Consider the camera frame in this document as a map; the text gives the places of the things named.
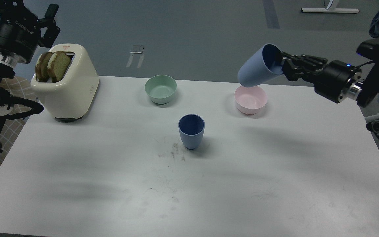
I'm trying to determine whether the pink bowl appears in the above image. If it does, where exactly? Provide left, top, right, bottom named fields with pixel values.
left=234, top=86, right=268, bottom=115

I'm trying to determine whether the rear toast slice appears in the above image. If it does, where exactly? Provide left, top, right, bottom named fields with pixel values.
left=35, top=52, right=53, bottom=82

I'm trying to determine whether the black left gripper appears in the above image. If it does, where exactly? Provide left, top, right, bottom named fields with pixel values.
left=0, top=3, right=60, bottom=64

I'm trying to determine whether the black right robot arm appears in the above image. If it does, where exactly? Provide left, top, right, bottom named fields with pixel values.
left=272, top=38, right=379, bottom=139

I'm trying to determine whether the blue cup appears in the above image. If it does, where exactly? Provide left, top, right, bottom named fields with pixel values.
left=237, top=44, right=283, bottom=87
left=178, top=114, right=206, bottom=150

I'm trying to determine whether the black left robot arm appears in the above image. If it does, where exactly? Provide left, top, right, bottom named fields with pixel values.
left=0, top=0, right=60, bottom=154

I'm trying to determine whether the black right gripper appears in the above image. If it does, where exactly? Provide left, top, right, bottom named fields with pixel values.
left=275, top=51, right=362, bottom=103

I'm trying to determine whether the green bowl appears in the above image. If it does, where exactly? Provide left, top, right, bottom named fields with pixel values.
left=144, top=75, right=177, bottom=105

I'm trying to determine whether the white desk foot bar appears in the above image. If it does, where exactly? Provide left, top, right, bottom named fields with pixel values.
left=301, top=8, right=360, bottom=14

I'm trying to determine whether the cream white toaster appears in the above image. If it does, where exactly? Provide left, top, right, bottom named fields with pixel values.
left=31, top=43, right=100, bottom=122

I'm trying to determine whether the toast slice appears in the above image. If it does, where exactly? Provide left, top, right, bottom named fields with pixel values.
left=35, top=52, right=53, bottom=82
left=47, top=51, right=72, bottom=83

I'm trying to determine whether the front toast slice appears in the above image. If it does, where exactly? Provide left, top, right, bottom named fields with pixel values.
left=47, top=51, right=72, bottom=83

